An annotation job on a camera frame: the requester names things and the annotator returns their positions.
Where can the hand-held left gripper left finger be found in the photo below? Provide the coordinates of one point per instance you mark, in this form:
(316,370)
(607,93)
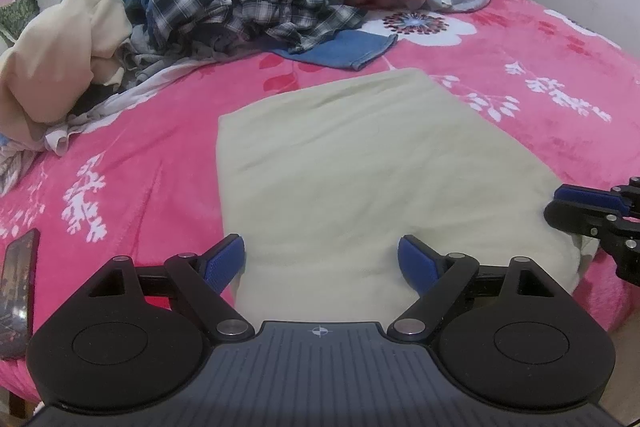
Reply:
(225,262)

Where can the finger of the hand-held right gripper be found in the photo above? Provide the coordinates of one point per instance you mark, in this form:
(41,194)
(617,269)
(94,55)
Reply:
(590,222)
(580,194)

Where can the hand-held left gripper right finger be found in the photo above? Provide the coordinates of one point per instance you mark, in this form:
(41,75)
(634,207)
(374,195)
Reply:
(417,264)

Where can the khaki pants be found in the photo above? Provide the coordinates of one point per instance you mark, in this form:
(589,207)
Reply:
(375,167)

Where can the pink floral blanket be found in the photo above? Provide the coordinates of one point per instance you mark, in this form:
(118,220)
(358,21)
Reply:
(150,147)

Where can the white garment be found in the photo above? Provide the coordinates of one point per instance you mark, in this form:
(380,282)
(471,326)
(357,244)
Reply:
(150,82)

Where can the black garment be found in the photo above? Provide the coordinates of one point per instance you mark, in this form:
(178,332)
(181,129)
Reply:
(100,97)

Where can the black smartphone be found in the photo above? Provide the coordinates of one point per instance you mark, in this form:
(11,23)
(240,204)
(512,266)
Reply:
(15,297)

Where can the grey garment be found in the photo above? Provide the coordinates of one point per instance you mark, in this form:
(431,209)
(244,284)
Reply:
(142,57)

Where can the blue denim garment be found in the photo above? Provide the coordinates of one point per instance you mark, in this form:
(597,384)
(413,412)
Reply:
(345,52)

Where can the grey white patterned cloth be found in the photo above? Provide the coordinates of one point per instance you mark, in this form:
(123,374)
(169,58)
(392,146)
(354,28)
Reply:
(12,167)

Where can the beige hoodie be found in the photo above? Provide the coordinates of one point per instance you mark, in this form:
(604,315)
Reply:
(50,57)

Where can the green patterned pillow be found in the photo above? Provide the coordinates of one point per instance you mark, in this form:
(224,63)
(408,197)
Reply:
(17,12)

